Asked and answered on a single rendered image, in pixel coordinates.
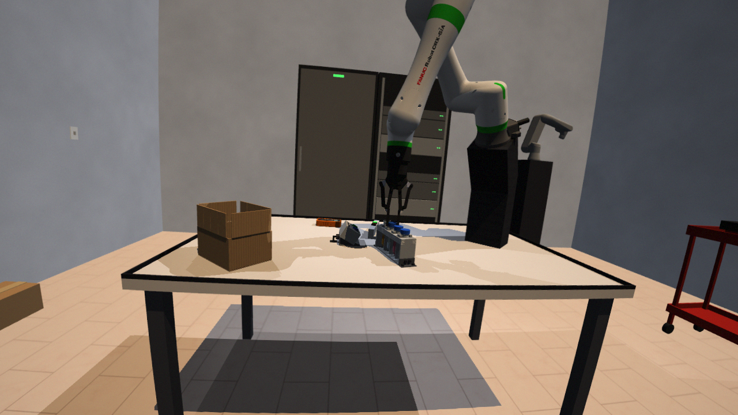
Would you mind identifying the orange digital multimeter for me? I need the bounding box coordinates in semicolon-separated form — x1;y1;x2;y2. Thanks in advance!
316;218;341;227

